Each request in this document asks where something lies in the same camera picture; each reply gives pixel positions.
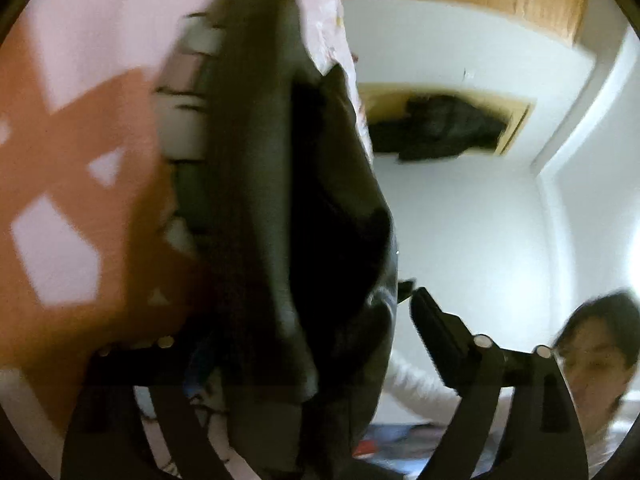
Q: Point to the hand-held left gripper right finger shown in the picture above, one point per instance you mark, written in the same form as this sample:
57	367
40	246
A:
431	321

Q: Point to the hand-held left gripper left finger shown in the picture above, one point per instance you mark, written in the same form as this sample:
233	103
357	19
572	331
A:
175	422

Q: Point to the dark olive garment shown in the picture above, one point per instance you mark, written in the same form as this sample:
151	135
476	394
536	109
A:
300	185

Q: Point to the person's right forearm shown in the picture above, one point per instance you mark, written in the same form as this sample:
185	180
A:
420	390

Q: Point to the black clothes pile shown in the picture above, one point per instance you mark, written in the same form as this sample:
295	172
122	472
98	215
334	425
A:
440	125

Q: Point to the blue and red object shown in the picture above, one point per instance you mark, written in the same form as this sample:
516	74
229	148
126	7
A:
395	442

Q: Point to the person's head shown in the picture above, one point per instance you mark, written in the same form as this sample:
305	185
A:
595	360

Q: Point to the person's torso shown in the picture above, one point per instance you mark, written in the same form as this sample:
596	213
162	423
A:
602	452

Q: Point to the pink printed blanket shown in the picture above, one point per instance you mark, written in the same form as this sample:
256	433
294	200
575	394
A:
75	110

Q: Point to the wooden wall niche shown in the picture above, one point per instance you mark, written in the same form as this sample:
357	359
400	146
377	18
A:
517	120

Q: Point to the white wall switch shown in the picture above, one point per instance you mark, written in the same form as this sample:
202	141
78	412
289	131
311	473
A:
468	74

